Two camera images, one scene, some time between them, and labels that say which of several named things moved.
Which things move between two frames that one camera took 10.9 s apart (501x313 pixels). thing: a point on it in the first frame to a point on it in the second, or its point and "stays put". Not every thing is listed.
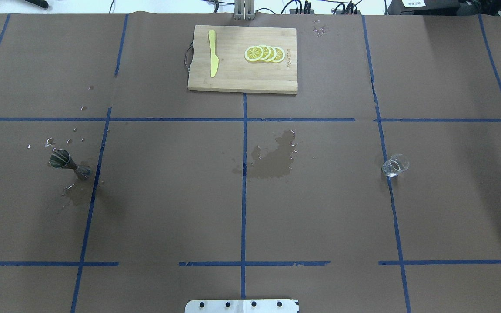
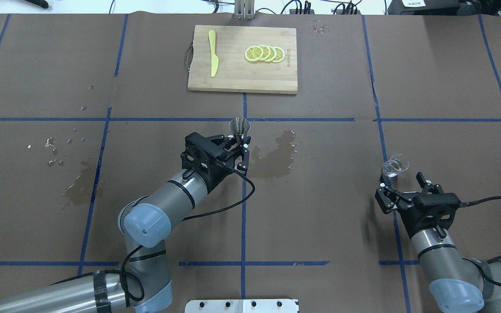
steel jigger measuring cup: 61,158 to 239,127
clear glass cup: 397,163 stays put
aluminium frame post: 244,9 stays put
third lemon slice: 273,54 stays put
